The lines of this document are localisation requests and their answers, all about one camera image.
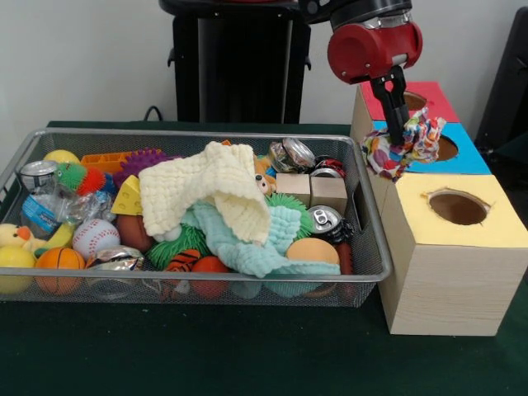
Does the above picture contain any black can silver top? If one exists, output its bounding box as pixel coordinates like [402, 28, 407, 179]
[307, 205, 355, 244]

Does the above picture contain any dark green side tablecloth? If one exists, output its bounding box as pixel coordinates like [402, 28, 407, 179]
[489, 134, 528, 157]

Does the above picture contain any light blue waffle cloth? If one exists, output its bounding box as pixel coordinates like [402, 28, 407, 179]
[179, 200, 342, 278]

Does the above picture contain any cream waffle cloth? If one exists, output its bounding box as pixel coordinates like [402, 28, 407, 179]
[138, 141, 272, 244]

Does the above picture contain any black upright panel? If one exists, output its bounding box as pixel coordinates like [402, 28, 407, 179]
[474, 6, 528, 144]

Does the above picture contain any purple spiky ball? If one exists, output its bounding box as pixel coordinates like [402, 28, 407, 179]
[111, 148, 178, 186]

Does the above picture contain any wooden box with three holes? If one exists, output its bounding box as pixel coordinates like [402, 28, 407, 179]
[350, 80, 528, 337]

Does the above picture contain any orange sponge disc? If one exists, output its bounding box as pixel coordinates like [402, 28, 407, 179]
[285, 238, 342, 265]

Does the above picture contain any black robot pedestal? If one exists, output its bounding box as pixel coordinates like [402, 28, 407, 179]
[158, 0, 314, 124]

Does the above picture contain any yellow cheese wedge toy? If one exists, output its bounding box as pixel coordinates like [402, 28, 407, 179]
[110, 173, 144, 216]

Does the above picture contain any colourful fabric knot toy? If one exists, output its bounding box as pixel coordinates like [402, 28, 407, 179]
[361, 106, 447, 182]

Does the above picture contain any orange toy basketball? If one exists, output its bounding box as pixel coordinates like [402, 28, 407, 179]
[35, 247, 87, 296]

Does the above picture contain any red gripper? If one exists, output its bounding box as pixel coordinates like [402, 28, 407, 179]
[328, 20, 424, 146]

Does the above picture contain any silver mesh bin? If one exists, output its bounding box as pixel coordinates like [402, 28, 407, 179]
[0, 128, 392, 309]

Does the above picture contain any white toy baseball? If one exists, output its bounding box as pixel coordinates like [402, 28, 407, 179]
[73, 218, 121, 261]

